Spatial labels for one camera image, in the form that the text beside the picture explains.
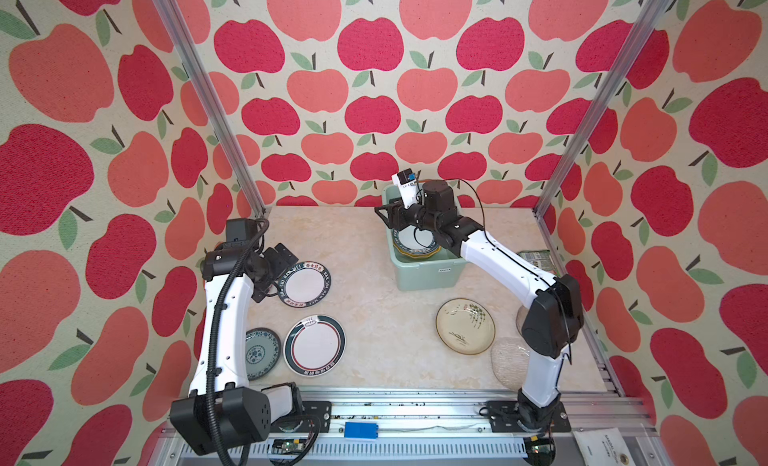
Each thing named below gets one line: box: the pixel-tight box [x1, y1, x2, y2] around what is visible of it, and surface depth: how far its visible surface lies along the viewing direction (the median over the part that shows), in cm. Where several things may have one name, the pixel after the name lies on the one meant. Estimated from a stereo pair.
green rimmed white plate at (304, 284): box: [277, 261, 332, 309], surface depth 102 cm
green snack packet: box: [516, 249, 556, 273], surface depth 107 cm
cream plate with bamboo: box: [435, 297, 496, 356], surface depth 91 cm
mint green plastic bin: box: [382, 184, 467, 291], surface depth 90 cm
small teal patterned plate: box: [245, 327, 281, 381], surface depth 86 cm
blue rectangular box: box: [344, 422, 379, 439], surface depth 74 cm
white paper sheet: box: [572, 427, 637, 466], surface depth 70 cm
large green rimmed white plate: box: [283, 314, 347, 378], surface depth 88 cm
